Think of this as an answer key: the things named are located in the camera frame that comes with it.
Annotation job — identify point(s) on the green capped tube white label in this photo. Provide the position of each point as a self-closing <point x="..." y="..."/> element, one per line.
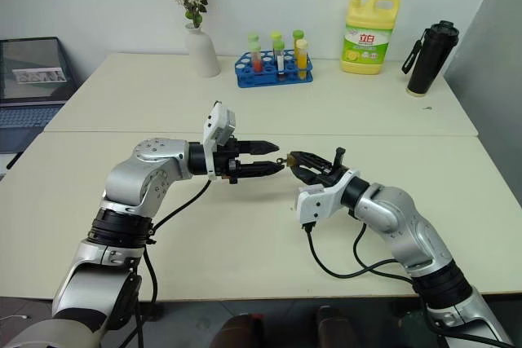
<point x="280" y="58"/>

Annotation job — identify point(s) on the open grey laptop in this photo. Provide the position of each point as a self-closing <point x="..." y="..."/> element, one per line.
<point x="28" y="79"/>

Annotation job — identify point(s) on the dark reddish rounded shape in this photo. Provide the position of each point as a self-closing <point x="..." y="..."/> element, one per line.
<point x="238" y="331"/>

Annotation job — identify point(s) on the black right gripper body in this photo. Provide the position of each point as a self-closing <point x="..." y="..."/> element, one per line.
<point x="332" y="173"/>

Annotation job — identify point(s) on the small metal key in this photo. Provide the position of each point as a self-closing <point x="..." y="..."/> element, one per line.
<point x="280" y="159"/>

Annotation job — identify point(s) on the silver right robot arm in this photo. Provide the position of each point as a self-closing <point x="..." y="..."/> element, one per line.
<point x="391" y="209"/>

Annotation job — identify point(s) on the green capped tube red contents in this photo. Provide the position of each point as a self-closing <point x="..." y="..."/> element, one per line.
<point x="257" y="56"/>

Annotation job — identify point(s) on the blue test tube rack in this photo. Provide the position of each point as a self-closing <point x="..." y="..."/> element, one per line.
<point x="271" y="69"/>

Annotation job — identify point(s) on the white ceramic vase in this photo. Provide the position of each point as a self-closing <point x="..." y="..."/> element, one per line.
<point x="202" y="52"/>

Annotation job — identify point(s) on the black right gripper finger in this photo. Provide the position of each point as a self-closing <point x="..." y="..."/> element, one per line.
<point x="312" y="159"/>
<point x="309" y="174"/>

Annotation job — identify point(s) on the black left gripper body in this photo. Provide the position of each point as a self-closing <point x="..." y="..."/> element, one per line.
<point x="226" y="160"/>

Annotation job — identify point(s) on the green capped test tube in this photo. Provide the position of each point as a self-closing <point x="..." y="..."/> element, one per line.
<point x="298" y="34"/>
<point x="253" y="36"/>
<point x="276" y="35"/>

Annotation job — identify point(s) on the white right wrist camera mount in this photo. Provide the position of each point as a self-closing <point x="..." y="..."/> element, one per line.
<point x="318" y="201"/>

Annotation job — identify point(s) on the yellow capped tube orange liquid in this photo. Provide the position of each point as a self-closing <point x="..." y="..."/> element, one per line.
<point x="302" y="58"/>

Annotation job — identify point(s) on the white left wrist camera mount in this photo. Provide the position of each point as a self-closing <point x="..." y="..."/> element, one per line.
<point x="218" y="120"/>

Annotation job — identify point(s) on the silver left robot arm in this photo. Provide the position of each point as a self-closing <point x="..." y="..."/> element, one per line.
<point x="134" y="177"/>

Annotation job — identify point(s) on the brass padlock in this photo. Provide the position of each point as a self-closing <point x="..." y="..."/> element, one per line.
<point x="290" y="159"/>

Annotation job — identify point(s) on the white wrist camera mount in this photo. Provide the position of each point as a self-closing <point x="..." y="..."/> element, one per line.
<point x="218" y="120"/>
<point x="318" y="201"/>

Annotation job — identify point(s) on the yellow detergent pump bottle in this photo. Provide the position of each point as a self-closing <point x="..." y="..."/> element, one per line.
<point x="369" y="34"/>

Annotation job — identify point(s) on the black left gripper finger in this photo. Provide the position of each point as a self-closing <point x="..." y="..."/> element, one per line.
<point x="257" y="146"/>
<point x="259" y="168"/>

